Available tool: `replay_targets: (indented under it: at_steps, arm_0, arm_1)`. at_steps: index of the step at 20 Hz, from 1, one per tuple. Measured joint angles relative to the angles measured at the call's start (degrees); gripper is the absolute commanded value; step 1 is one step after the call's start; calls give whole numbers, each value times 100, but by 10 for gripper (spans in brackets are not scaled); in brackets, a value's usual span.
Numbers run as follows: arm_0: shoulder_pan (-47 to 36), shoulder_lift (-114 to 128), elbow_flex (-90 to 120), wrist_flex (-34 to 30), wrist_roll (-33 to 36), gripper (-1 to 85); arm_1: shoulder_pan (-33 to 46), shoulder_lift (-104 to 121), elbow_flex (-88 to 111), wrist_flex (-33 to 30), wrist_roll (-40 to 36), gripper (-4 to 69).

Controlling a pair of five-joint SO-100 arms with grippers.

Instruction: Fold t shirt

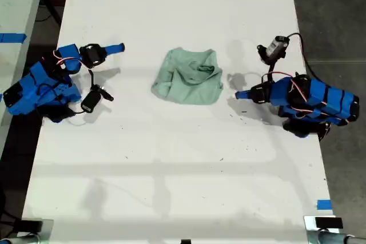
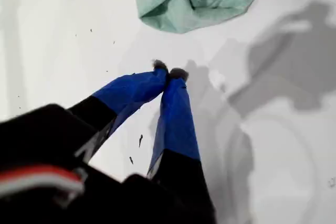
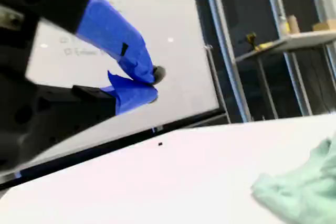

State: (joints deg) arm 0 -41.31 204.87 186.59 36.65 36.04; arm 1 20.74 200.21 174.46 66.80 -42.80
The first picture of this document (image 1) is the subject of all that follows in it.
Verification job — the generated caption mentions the pale green t-shirt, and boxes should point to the pale green t-shirt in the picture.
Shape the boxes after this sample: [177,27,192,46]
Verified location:
[150,47,224,106]

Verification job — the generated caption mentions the long blue tape strip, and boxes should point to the long blue tape strip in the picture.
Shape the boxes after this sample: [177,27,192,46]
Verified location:
[0,33,27,45]

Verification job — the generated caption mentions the white side table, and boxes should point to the white side table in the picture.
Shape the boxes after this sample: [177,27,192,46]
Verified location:
[0,0,48,155]

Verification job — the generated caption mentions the short blue tape strip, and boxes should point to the short blue tape strip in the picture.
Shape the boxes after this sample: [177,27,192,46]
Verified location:
[316,199,333,211]

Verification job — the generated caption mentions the small black box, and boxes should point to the small black box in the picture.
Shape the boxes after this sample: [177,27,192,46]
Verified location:
[314,217,344,230]
[21,219,43,234]

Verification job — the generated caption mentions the grey metal pipe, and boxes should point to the grey metal pipe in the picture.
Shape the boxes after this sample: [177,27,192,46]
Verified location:
[316,230,366,244]

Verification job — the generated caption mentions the grey and black camera box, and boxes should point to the grey and black camera box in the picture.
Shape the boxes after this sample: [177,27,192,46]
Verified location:
[256,35,288,65]

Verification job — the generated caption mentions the long black camera cable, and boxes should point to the long black camera cable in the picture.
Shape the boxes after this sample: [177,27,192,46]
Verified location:
[285,33,315,78]

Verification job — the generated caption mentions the black floor cable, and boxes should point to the black floor cable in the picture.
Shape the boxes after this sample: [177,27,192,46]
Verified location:
[34,0,63,25]

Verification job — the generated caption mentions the metal table clamp bracket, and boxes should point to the metal table clamp bracket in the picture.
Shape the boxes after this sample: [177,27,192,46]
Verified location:
[36,218,54,244]
[303,214,344,244]

